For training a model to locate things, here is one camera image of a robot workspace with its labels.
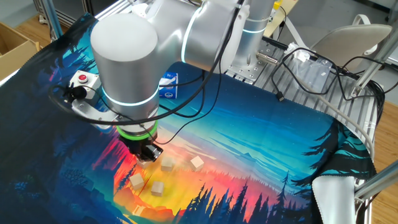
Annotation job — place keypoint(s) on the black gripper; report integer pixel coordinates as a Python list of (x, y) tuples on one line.
[(141, 147)]

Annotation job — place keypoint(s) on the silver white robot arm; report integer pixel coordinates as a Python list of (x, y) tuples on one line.
[(124, 62)]

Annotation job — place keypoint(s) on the blue white tissue pack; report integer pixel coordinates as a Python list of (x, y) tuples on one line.
[(169, 85)]

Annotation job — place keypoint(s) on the white emergency stop button box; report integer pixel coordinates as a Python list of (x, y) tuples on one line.
[(91, 79)]

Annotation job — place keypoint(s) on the sunset forest printed cloth mat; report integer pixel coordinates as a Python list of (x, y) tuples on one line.
[(264, 140)]

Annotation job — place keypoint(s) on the white power strip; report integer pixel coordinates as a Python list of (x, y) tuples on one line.
[(140, 9)]

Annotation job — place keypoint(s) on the silver metal cylinder connector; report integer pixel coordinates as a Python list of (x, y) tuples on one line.
[(267, 58)]

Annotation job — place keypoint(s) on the brown cardboard box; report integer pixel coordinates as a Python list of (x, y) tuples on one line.
[(15, 53)]

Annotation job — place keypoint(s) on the clear plastic bag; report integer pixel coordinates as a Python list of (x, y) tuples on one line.
[(311, 74)]

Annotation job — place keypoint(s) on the yellowish flat board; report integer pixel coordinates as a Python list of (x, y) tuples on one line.
[(284, 15)]

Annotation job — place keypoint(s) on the beige plastic chair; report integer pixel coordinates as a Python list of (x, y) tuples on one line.
[(348, 40)]

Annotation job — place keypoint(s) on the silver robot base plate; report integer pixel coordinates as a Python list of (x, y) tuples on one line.
[(252, 74)]

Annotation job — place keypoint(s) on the aluminium frame post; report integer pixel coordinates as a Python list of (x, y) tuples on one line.
[(373, 63), (376, 183), (54, 18)]

